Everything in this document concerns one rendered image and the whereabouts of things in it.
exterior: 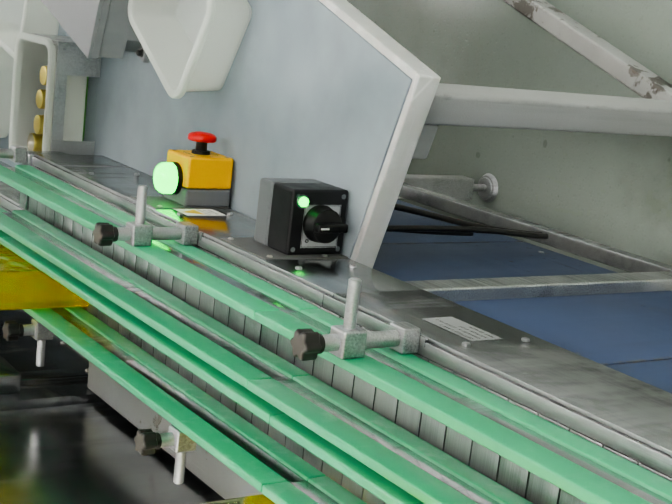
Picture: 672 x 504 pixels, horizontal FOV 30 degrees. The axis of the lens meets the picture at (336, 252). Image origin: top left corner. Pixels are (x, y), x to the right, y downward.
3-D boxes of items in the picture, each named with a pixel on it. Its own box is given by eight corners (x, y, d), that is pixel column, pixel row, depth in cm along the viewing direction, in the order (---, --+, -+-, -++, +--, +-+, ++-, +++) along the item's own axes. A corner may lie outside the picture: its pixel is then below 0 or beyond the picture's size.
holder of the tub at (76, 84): (54, 186, 231) (12, 185, 226) (64, 35, 225) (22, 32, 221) (90, 204, 217) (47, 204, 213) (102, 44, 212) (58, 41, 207)
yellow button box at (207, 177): (209, 198, 181) (162, 197, 177) (214, 146, 179) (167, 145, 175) (232, 207, 175) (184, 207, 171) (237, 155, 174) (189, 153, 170)
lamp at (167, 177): (167, 191, 176) (147, 190, 174) (170, 159, 175) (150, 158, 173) (181, 197, 172) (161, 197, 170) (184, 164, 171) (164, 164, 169)
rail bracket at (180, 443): (229, 468, 151) (127, 481, 144) (235, 414, 150) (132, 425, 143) (245, 481, 148) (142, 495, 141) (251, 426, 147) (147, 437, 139)
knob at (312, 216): (332, 241, 151) (347, 247, 148) (300, 241, 148) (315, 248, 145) (336, 204, 150) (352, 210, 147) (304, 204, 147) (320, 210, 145)
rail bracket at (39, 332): (85, 358, 188) (-2, 364, 180) (89, 314, 186) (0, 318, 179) (96, 366, 184) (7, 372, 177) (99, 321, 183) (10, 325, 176)
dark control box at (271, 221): (310, 240, 159) (252, 241, 154) (317, 178, 157) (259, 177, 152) (346, 255, 152) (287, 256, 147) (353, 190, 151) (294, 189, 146)
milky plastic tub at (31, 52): (53, 157, 230) (7, 156, 225) (62, 34, 225) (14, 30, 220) (90, 174, 216) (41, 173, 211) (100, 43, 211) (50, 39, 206)
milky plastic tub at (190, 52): (228, 110, 178) (173, 107, 174) (176, 17, 192) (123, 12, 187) (271, 8, 168) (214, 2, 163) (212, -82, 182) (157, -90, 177)
